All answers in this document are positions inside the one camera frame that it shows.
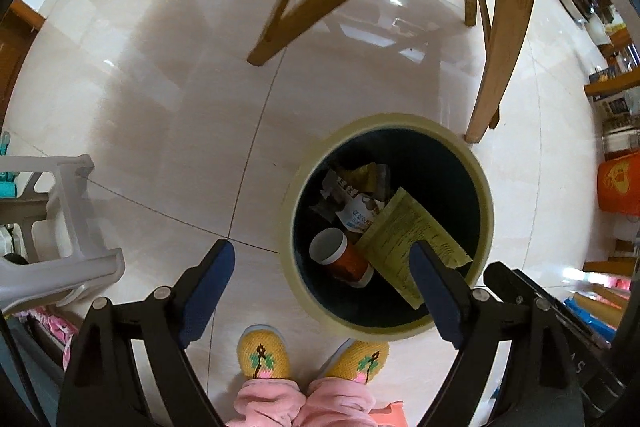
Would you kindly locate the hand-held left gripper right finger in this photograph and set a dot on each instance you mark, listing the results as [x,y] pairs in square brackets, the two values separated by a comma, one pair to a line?
[437,294]

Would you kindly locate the white plastic stool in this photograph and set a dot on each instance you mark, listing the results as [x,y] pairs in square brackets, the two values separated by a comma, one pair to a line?
[50,277]

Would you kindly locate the orange bucket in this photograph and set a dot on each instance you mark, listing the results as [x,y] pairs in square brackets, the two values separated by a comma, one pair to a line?
[617,184]

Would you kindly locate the coral plastic stool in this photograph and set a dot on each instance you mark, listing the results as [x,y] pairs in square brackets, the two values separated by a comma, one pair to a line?
[390,414]

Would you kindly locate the pink fleece pants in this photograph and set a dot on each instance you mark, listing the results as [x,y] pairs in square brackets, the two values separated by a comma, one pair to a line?
[300,407]

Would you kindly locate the yellow wrapper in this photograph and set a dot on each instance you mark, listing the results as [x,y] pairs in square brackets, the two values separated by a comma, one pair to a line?
[367,174]

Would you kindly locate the teal packet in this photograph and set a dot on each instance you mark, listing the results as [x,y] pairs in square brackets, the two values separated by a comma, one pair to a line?
[5,189]

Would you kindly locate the white wrapper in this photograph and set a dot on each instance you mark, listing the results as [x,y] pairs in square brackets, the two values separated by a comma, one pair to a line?
[362,214]

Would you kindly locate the red paper cup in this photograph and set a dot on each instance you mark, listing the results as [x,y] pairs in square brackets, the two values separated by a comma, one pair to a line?
[350,264]

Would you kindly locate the pink patterned cloth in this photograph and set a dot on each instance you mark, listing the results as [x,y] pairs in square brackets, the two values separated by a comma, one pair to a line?
[52,337]

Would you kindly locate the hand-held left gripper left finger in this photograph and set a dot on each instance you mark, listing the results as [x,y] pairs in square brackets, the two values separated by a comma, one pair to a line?
[205,292]

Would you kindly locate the yellow basket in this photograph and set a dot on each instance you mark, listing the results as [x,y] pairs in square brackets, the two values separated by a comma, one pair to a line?
[400,237]

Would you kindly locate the white bucket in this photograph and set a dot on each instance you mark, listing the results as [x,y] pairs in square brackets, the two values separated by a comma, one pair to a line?
[597,31]

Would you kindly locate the round cream-rimmed trash bin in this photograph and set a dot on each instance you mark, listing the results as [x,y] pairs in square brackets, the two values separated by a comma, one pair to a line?
[435,167]

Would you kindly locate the wooden table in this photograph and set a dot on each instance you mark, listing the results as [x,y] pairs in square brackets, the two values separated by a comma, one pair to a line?
[505,7]

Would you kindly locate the yellow knitted slipper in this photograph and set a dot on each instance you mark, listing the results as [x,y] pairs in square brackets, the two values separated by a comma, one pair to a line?
[360,359]
[264,352]

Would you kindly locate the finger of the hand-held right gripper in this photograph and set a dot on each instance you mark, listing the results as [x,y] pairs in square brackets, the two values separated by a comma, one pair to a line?
[505,279]

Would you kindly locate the brown wooden door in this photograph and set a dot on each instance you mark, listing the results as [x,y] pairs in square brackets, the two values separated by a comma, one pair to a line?
[20,14]

